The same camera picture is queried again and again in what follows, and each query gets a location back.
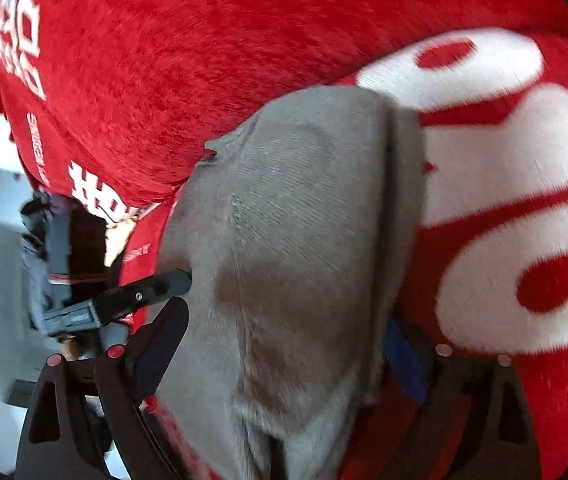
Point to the red wedding bed cover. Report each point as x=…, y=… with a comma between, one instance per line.
x=488, y=273

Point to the person's left hand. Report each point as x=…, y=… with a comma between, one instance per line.
x=72, y=349

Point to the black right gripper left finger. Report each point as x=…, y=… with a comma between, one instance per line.
x=57, y=441

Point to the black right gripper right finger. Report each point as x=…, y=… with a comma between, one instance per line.
x=472, y=420

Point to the red wedding pillow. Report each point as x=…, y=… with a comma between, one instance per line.
x=113, y=101

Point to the pile of dark clothes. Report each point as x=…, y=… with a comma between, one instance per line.
x=67, y=254

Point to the grey knit sweater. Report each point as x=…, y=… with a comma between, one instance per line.
x=297, y=230

